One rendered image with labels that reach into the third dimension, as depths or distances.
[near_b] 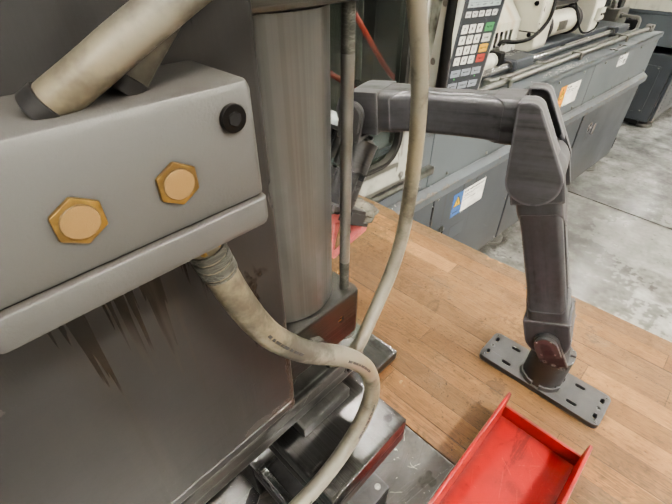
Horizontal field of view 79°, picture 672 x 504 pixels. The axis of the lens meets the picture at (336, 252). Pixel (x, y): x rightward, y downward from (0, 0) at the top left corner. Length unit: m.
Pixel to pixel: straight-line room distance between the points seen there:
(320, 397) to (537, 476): 0.39
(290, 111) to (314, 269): 0.11
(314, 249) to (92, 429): 0.15
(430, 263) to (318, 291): 0.68
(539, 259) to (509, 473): 0.30
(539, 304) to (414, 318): 0.26
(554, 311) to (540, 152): 0.25
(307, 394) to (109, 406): 0.21
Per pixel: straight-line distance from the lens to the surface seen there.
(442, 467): 0.68
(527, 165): 0.54
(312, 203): 0.25
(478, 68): 1.43
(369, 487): 0.56
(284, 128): 0.22
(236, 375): 0.24
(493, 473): 0.69
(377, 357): 0.74
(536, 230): 0.60
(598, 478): 0.75
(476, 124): 0.55
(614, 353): 0.92
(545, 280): 0.64
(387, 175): 1.37
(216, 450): 0.28
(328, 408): 0.40
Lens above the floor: 1.50
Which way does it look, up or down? 38 degrees down
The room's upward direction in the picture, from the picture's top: straight up
